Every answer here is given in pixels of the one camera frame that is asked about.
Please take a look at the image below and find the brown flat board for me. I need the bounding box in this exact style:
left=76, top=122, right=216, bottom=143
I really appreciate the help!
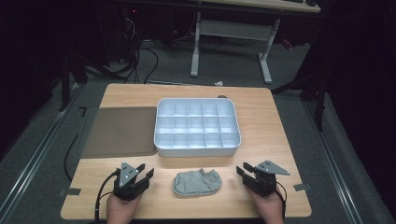
left=74, top=106, right=158, bottom=159

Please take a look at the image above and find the grey tape strip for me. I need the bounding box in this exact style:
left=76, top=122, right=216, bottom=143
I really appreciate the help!
left=59, top=188, right=82, bottom=197
left=293, top=182, right=312, bottom=192

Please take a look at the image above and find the metal floor rail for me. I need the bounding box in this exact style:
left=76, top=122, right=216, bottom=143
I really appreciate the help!
left=0, top=83, right=80, bottom=218
left=302, top=99, right=364, bottom=224

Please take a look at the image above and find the desk with white legs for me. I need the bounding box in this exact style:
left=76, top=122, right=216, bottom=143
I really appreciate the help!
left=190, top=0, right=321, bottom=85

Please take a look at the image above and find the person's left hand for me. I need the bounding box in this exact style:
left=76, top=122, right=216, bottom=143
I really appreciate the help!
left=106, top=191, right=144, bottom=224

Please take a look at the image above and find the black floor cable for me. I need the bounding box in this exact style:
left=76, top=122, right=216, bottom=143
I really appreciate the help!
left=64, top=133, right=79, bottom=182

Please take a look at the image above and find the grey sock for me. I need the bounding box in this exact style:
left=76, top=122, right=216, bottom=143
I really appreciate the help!
left=172, top=168, right=223, bottom=197

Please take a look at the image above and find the right hand-held gripper cable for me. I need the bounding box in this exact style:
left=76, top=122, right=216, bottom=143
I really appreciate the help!
left=275, top=181, right=288, bottom=219

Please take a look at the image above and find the black metal stand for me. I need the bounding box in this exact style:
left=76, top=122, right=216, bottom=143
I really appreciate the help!
left=270, top=69, right=330, bottom=133
left=58, top=52, right=90, bottom=112

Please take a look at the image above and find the person's right hand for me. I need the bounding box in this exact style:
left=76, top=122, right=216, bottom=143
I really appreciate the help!
left=246, top=187, right=285, bottom=224

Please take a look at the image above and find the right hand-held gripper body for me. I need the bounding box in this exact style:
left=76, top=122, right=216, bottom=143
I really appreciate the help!
left=248, top=160, right=290, bottom=198

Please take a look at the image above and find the left hand-held gripper cable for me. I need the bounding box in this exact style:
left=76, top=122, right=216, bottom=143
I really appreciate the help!
left=94, top=169, right=121, bottom=224

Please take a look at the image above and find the white compartment storage box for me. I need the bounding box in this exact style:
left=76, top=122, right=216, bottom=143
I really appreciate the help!
left=153, top=97, right=242, bottom=158

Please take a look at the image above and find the bundle of black cables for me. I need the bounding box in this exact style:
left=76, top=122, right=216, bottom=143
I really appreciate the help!
left=87, top=15, right=161, bottom=85

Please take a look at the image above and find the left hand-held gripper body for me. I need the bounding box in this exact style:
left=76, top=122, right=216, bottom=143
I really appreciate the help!
left=113, top=161, right=148, bottom=202

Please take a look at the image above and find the hand-held gripper cable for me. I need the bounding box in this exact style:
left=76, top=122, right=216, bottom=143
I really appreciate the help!
left=94, top=169, right=121, bottom=224
left=275, top=181, right=288, bottom=219

